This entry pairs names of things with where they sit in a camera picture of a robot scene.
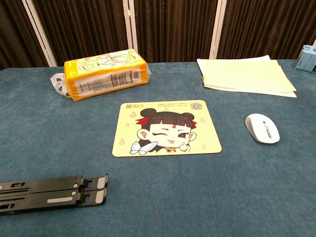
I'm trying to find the white computer mouse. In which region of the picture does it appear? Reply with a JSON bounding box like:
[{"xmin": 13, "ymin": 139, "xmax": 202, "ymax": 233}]
[{"xmin": 245, "ymin": 113, "xmax": 280, "ymax": 144}]

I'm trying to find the cartoon girl mouse pad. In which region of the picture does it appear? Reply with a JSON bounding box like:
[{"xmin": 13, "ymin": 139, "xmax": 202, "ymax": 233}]
[{"xmin": 112, "ymin": 99, "xmax": 222, "ymax": 158}]

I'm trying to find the yellow tissue pack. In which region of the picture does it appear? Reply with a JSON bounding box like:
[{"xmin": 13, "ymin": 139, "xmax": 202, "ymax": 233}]
[{"xmin": 50, "ymin": 48, "xmax": 152, "ymax": 101}]

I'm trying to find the blue felt table cover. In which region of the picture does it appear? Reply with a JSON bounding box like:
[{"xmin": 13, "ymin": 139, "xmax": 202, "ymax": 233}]
[{"xmin": 0, "ymin": 59, "xmax": 316, "ymax": 237}]

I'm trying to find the dark pleated folding screen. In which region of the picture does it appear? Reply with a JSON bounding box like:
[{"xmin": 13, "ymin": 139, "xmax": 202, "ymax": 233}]
[{"xmin": 0, "ymin": 0, "xmax": 316, "ymax": 71}]

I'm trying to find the pale yellow paper stack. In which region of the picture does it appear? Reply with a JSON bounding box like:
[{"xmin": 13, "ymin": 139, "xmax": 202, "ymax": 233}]
[{"xmin": 196, "ymin": 55, "xmax": 298, "ymax": 98}]

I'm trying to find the black folding laptop stand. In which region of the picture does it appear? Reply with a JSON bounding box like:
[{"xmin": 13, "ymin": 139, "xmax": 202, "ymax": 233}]
[{"xmin": 0, "ymin": 173, "xmax": 109, "ymax": 213}]

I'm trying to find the small blue cardboard box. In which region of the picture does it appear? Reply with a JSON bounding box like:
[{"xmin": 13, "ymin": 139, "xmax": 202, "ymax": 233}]
[{"xmin": 293, "ymin": 44, "xmax": 316, "ymax": 74}]

